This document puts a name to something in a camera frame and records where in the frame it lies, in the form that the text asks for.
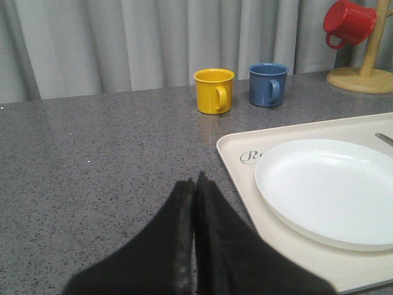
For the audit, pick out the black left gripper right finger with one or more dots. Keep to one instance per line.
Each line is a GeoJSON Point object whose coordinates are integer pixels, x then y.
{"type": "Point", "coordinates": [232, 259]}

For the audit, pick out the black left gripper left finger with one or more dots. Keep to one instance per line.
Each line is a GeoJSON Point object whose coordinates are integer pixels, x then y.
{"type": "Point", "coordinates": [158, 260]}

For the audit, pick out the white round plate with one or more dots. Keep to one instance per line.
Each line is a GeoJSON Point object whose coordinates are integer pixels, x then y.
{"type": "Point", "coordinates": [334, 192]}

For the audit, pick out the silver metal fork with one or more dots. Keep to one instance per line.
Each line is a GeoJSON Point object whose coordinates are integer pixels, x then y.
{"type": "Point", "coordinates": [385, 138]}

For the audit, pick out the beige rabbit serving tray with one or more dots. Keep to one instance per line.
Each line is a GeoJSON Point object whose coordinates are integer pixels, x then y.
{"type": "Point", "coordinates": [346, 270]}

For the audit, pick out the yellow mug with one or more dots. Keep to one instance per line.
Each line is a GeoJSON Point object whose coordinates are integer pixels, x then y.
{"type": "Point", "coordinates": [214, 90]}

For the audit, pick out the blue mug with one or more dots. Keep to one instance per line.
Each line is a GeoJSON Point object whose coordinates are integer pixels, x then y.
{"type": "Point", "coordinates": [267, 82]}

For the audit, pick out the wooden mug tree stand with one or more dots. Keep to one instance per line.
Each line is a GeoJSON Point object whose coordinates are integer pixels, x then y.
{"type": "Point", "coordinates": [366, 78]}

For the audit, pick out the grey curtain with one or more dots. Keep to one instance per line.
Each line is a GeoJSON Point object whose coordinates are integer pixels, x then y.
{"type": "Point", "coordinates": [57, 49]}

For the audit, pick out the red mug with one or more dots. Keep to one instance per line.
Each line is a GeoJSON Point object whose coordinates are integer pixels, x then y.
{"type": "Point", "coordinates": [348, 23]}

